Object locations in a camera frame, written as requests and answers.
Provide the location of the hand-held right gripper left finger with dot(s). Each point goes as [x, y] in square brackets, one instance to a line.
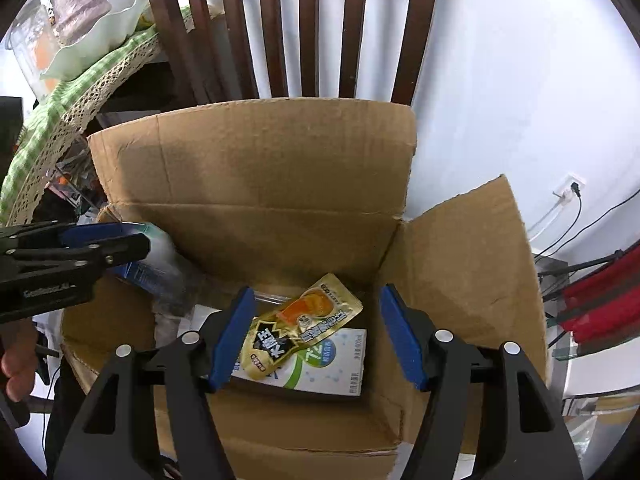
[232, 340]

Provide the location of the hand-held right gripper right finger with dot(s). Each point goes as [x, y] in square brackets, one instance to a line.
[405, 340]

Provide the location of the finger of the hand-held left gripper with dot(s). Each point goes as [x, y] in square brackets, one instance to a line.
[90, 232]
[115, 252]

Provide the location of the dark blue box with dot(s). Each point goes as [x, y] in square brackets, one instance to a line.
[145, 277]

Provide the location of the clear plastic wrap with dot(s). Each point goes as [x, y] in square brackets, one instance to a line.
[175, 310]

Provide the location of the white green milk carton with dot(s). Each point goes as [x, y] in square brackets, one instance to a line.
[335, 365]

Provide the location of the yellow foil pouch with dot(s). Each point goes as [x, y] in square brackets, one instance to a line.
[310, 315]

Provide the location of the cardboard box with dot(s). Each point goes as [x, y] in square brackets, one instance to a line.
[275, 185]

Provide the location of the person's left hand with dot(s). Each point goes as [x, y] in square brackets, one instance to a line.
[17, 360]

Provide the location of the green checkered tablecloth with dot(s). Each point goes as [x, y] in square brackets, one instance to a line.
[85, 75]

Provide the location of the pale green wavy bowl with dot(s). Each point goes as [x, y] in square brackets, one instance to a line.
[90, 50]

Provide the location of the clear jar with white lid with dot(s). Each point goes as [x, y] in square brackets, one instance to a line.
[30, 45]

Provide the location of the red fabric item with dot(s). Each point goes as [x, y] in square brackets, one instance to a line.
[600, 305]

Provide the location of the pink textured vase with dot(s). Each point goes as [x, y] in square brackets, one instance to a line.
[80, 5]

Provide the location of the dark wooden chair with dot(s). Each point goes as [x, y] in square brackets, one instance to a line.
[300, 35]

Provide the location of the white wall socket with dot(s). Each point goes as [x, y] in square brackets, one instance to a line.
[567, 185]

